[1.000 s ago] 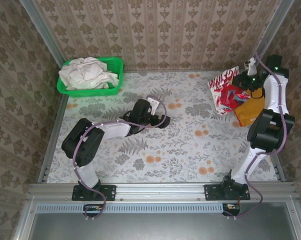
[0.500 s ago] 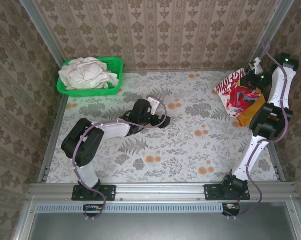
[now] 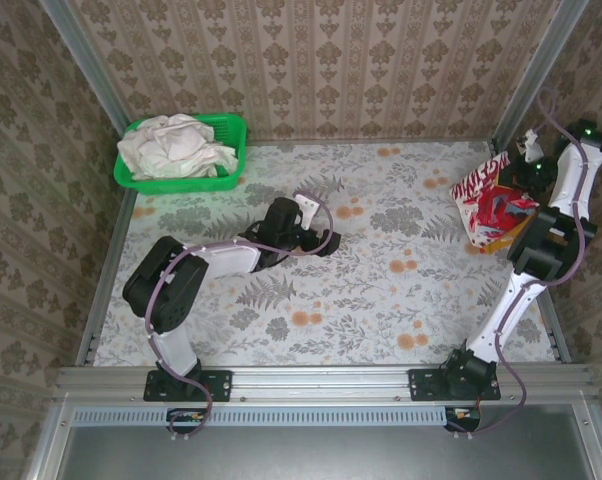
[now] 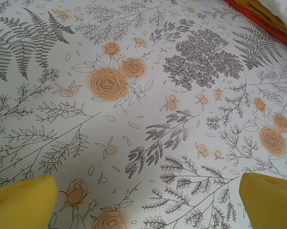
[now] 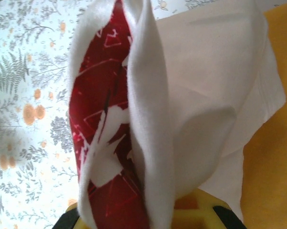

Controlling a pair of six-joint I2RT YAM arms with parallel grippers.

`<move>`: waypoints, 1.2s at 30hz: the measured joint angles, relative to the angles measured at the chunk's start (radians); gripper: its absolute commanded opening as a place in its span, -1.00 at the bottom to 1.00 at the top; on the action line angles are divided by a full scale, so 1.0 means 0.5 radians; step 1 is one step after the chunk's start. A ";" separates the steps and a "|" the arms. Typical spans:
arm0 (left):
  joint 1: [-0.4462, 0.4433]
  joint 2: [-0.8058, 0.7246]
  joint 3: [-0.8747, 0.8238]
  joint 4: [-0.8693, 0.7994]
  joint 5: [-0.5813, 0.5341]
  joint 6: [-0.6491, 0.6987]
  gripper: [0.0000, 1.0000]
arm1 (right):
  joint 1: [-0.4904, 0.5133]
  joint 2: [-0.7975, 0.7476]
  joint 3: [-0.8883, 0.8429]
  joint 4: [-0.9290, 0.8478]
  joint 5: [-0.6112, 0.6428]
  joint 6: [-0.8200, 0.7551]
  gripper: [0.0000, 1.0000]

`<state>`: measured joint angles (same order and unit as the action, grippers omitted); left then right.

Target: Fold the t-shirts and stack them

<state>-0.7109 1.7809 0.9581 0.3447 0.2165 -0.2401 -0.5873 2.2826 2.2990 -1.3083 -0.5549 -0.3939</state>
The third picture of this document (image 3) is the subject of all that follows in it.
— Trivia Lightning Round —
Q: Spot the white t-shirt with red print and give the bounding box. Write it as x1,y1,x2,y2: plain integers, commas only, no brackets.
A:
450,149,541,252

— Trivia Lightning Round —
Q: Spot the crumpled white t-shirts pile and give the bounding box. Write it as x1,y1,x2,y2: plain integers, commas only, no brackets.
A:
116,113,240,182

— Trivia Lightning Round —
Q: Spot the folded orange t-shirt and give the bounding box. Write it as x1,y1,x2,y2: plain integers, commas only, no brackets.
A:
479,208,538,256

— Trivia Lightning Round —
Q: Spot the green plastic slotted basket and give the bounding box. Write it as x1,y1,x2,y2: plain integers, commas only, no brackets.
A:
112,113,249,196

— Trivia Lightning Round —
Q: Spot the floral patterned table cover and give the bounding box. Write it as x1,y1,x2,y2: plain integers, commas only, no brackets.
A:
93,141,557,367

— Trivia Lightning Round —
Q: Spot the grey metal panel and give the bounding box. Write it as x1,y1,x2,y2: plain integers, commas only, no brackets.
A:
24,399,602,480

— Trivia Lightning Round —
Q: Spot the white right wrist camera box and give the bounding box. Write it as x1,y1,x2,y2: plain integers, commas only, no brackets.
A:
515,128,545,163

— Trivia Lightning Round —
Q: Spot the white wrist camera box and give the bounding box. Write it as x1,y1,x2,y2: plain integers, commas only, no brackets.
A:
293,192,324,232
515,128,545,163

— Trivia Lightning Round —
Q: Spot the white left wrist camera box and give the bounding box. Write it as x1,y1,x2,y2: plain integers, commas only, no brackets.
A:
293,192,324,232

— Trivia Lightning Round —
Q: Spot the aluminium frame post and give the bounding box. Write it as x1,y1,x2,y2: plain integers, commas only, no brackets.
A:
39,0,133,135
491,0,591,151

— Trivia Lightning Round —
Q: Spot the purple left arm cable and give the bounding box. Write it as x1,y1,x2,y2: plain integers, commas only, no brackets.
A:
144,191,335,439

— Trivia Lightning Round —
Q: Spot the aluminium mounting rail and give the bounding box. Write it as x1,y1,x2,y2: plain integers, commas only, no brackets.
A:
55,363,595,407

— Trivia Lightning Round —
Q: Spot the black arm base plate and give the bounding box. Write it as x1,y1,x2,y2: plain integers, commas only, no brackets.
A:
408,368,503,403
143,367,233,403

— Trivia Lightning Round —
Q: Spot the grey slotted cable duct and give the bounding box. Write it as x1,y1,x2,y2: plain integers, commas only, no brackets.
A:
73,405,450,428

